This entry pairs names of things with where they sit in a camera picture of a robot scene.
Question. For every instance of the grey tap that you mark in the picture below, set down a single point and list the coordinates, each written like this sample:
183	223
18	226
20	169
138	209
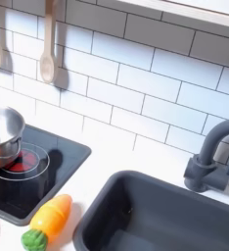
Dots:
211	157

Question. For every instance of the orange toy carrot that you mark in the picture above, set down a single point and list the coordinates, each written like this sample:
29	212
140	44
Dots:
49	219

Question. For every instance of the black stove top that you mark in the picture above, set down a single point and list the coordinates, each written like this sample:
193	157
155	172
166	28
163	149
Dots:
51	170

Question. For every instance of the steel pot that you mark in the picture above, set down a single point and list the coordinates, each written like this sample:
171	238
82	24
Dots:
2	130

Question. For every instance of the white shelf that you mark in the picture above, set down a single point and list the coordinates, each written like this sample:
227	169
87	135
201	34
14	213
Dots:
198	10

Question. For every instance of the wooden spoon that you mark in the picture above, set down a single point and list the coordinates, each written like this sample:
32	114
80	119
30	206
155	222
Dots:
48	62

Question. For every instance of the grey sink basin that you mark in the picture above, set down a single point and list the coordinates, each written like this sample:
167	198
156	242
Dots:
172	222

